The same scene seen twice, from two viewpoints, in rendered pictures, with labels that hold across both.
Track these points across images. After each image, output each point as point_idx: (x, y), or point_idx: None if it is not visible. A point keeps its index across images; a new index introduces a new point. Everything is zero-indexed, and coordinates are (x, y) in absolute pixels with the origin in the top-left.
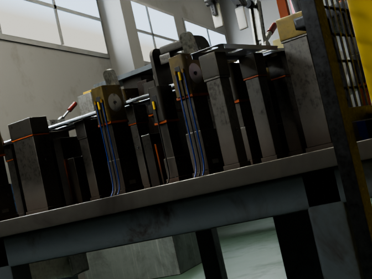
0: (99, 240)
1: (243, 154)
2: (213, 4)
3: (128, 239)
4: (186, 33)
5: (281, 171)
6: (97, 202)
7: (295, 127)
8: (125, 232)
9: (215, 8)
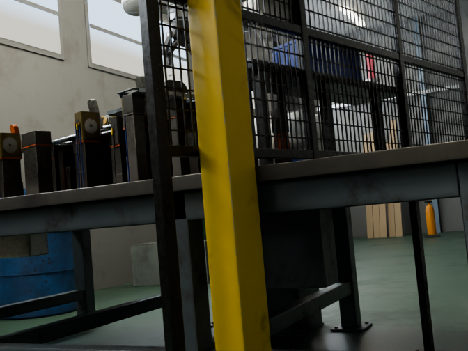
0: (26, 227)
1: (145, 176)
2: (168, 56)
3: (44, 228)
4: (139, 77)
5: (144, 189)
6: (24, 198)
7: None
8: (44, 223)
9: (169, 60)
